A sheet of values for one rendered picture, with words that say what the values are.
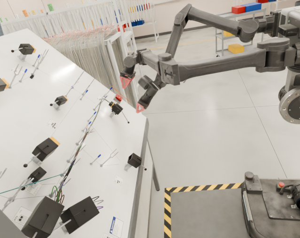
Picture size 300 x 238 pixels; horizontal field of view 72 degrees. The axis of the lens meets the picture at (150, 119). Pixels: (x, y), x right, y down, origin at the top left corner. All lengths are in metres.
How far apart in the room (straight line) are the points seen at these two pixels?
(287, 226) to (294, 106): 0.91
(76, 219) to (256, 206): 1.40
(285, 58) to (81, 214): 0.84
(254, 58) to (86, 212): 0.76
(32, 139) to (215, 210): 1.60
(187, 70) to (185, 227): 1.50
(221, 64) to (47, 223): 0.73
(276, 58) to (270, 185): 1.31
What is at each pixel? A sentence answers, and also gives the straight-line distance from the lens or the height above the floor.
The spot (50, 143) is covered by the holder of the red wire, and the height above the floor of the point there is 1.31.
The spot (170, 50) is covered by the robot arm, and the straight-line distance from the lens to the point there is 1.26.
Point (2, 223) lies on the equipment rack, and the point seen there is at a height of 1.49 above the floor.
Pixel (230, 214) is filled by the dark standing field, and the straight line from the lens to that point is 2.05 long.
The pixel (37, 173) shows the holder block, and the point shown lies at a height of 1.27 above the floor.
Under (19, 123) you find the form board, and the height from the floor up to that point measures 1.36.
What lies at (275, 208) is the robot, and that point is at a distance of 1.83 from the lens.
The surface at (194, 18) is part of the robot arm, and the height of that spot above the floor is 1.54.
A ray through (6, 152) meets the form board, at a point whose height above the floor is 1.32.
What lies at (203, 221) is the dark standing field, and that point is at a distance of 2.00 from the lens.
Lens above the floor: 1.73
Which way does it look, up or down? 32 degrees down
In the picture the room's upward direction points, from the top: 13 degrees counter-clockwise
